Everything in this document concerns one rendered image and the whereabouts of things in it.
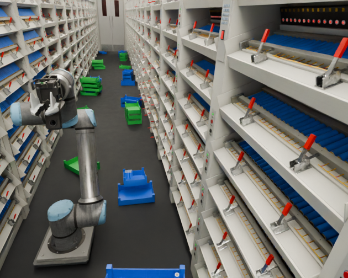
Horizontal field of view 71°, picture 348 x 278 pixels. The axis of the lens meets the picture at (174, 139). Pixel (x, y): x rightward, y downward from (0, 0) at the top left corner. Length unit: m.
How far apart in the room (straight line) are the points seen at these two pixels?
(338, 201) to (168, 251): 1.38
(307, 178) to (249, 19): 0.58
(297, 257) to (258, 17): 0.75
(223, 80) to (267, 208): 0.47
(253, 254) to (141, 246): 1.05
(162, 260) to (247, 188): 1.04
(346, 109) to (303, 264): 0.37
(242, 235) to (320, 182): 0.45
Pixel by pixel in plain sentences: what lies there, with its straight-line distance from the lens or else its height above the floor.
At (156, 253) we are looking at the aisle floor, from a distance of 1.80.
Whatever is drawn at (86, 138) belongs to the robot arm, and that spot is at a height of 0.73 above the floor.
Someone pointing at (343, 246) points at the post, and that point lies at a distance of 0.57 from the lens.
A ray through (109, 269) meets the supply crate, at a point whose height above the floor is 0.56.
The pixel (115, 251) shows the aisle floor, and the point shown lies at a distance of 1.83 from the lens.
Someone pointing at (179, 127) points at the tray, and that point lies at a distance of 1.72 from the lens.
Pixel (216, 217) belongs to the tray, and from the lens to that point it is 1.29.
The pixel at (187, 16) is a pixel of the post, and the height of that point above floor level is 1.42.
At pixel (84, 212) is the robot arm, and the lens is 1.64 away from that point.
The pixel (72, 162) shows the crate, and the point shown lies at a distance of 2.75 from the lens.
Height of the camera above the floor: 1.42
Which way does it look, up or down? 27 degrees down
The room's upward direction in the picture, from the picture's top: 3 degrees clockwise
